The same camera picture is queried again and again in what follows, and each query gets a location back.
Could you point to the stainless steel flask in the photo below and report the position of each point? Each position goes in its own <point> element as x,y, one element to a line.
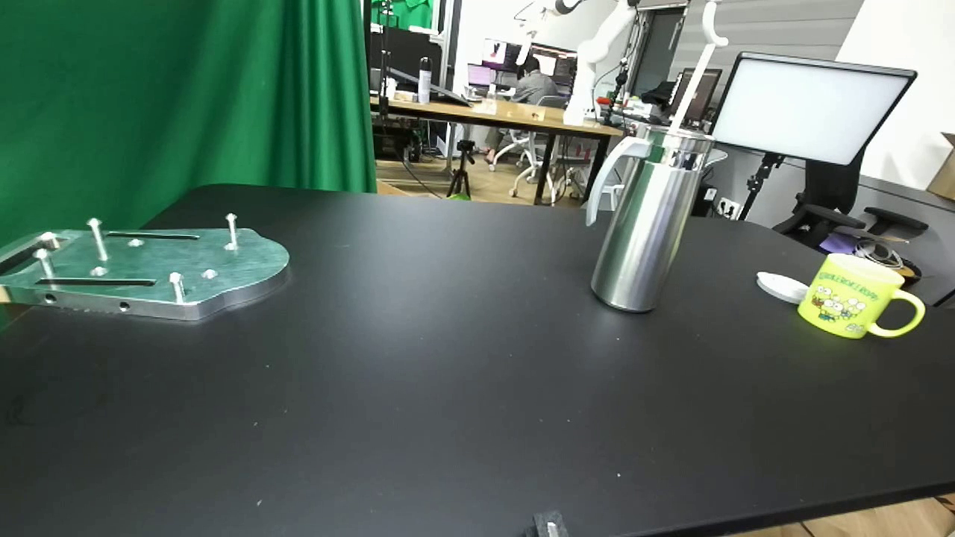
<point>642,248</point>

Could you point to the small white oval object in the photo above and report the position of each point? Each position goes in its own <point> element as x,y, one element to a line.
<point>781,288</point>

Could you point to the dark laptop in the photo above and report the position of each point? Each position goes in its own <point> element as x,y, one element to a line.
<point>711,100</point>

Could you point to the grey bottle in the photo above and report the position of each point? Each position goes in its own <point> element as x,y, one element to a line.
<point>424,87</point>

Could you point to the green metal mounting plate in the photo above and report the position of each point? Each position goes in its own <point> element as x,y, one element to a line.
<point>151,269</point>

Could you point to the white screen monitor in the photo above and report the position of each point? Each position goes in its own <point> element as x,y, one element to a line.
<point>815,109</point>

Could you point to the seated person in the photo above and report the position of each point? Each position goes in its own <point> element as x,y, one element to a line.
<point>539,87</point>

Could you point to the brown cardboard box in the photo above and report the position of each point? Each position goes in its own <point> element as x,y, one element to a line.
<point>945,175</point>

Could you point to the black desk equipment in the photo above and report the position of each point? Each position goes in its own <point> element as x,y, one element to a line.
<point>403,55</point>

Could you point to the yellow mug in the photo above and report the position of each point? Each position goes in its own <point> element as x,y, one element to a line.
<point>847,300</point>

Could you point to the white wall outlet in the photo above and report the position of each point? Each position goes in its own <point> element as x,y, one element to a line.
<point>730,206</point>

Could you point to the hanging green cloth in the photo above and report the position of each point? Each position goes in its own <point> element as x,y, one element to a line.
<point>406,14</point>

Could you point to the small black tripod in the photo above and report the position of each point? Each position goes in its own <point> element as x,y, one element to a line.
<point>460,175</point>

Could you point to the green curtain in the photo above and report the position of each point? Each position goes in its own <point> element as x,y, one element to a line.
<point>151,100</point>

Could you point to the wooden desk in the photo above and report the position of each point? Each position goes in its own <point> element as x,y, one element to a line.
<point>497,112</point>

